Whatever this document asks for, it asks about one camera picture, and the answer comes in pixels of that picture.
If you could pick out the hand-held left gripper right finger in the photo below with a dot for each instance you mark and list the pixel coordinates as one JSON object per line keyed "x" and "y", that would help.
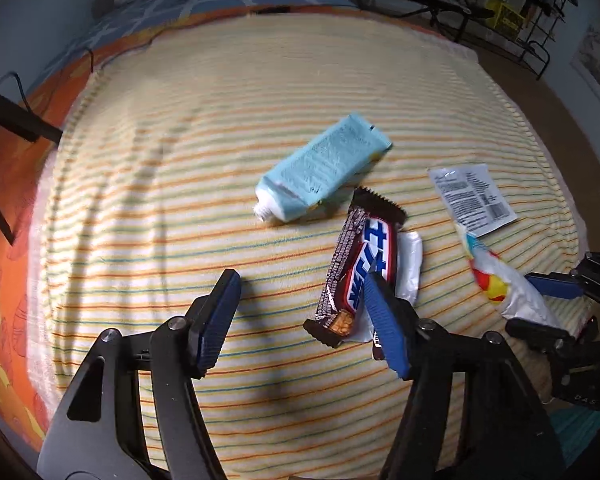
{"x": 385, "y": 330}

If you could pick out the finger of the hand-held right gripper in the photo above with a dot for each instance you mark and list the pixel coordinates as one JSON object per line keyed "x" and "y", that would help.
{"x": 540, "y": 335}
{"x": 555, "y": 285}

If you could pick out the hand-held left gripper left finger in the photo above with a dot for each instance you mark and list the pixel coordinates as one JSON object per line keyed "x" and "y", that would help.
{"x": 220, "y": 320}

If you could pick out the white wrapper with colourful ends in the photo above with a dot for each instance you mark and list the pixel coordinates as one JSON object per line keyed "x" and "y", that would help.
{"x": 520, "y": 290}

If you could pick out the brown chocolate bar wrapper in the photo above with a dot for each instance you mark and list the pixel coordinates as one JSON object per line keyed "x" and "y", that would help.
{"x": 360, "y": 260}

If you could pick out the white printed sachet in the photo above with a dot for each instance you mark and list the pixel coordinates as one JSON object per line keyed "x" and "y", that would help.
{"x": 472, "y": 200}

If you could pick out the yellow striped cloth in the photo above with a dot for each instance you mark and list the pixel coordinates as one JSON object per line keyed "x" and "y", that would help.
{"x": 180, "y": 160}

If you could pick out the light blue tube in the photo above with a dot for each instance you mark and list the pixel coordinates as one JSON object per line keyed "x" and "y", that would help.
{"x": 320, "y": 165}

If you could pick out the orange floral sheet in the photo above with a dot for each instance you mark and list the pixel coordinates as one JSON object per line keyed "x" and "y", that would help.
{"x": 5, "y": 285}

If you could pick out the black clothes rack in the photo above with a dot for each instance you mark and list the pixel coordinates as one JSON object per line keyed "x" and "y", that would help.
{"x": 535, "y": 45}

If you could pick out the yellow crate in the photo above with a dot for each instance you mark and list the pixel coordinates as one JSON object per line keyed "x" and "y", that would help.
{"x": 505, "y": 17}

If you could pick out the black folding chair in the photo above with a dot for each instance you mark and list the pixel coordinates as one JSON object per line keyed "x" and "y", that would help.
{"x": 430, "y": 0}

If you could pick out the blue checked bed sheet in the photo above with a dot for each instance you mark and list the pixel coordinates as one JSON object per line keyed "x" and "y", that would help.
{"x": 190, "y": 5}

